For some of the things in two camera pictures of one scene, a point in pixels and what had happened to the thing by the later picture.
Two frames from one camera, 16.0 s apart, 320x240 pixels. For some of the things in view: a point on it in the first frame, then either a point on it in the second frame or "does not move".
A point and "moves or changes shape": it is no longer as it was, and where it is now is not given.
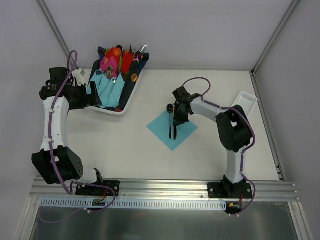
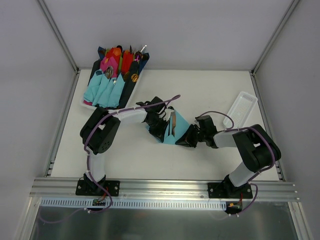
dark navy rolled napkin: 129,84 does not move
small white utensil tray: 247,100 does not move
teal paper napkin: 160,127 moves or changes shape
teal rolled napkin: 115,95 does not move
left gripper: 88,96 -> 162,128
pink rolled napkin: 109,61 does not move
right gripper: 180,118 -> 195,135
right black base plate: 229,190 does not move
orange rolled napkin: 113,52 does not move
